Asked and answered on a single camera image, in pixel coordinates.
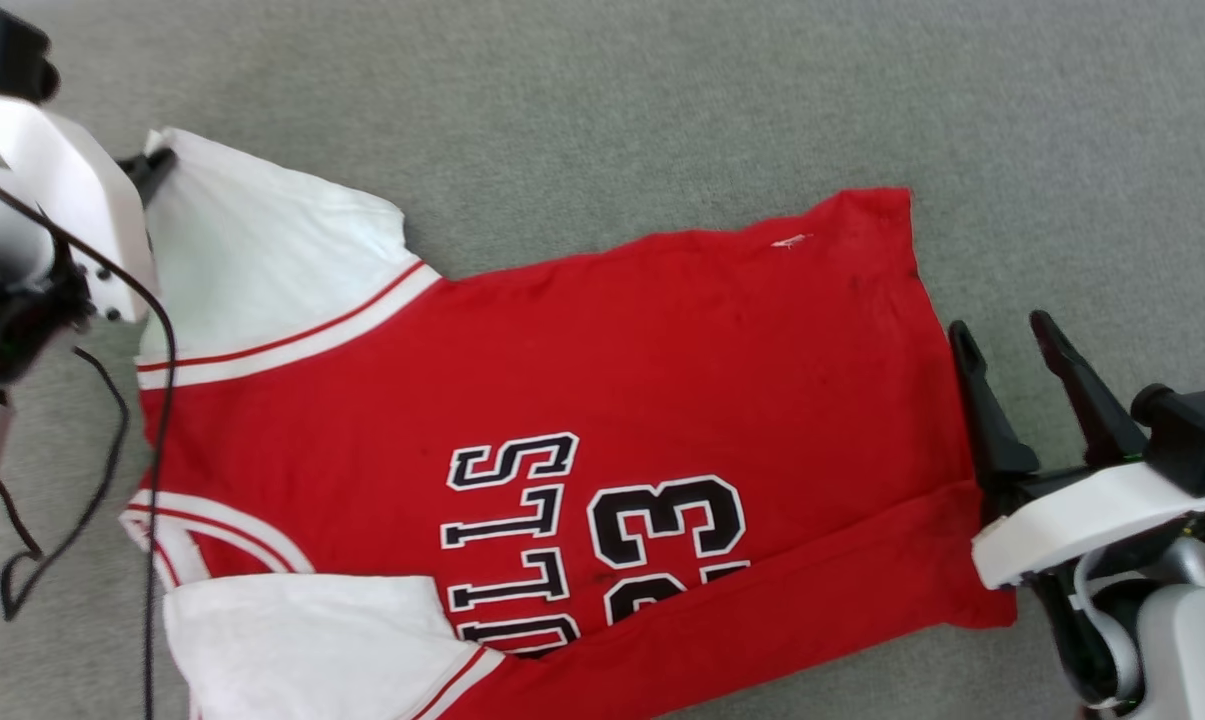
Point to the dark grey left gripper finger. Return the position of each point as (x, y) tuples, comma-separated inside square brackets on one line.
[(150, 172)]

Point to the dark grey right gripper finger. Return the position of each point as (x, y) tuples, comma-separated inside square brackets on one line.
[(992, 430), (1092, 410)]

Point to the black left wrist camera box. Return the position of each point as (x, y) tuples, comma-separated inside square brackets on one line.
[(7, 55)]

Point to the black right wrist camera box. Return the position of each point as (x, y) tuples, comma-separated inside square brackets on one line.
[(1187, 430)]

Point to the red white basketball jersey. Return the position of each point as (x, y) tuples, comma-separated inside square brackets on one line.
[(662, 380)]

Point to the grey fabric sofa cushion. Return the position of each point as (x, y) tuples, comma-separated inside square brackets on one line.
[(662, 100)]

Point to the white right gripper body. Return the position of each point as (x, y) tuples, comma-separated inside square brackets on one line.
[(1092, 510)]

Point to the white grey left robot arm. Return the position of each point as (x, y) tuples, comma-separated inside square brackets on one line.
[(2, 320)]

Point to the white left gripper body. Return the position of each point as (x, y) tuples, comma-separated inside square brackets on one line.
[(82, 190)]

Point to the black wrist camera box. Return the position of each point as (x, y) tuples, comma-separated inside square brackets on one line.
[(7, 55), (1187, 430)]

